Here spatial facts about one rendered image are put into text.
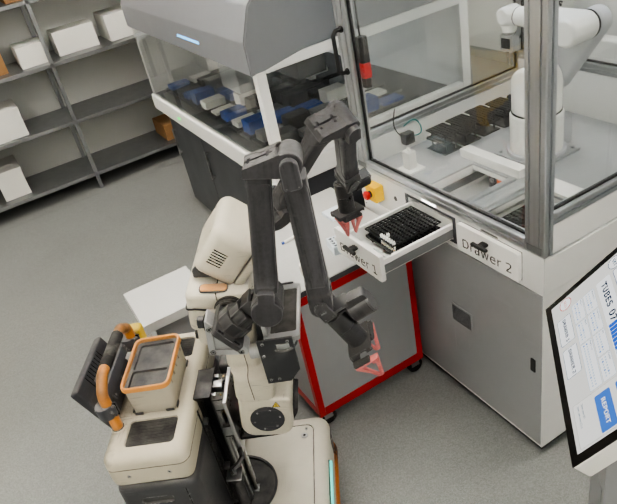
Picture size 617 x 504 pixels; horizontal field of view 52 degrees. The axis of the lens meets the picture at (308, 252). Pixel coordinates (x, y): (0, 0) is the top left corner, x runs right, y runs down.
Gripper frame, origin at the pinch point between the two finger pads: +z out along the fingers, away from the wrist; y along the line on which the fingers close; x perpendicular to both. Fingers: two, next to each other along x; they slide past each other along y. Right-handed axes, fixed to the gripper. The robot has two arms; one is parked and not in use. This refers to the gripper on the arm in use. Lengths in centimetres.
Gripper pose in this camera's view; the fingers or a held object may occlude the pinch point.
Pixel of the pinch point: (351, 232)
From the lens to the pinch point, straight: 220.9
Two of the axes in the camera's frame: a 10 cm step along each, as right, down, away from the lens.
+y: 8.5, -4.2, 3.2
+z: 2.0, 8.2, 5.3
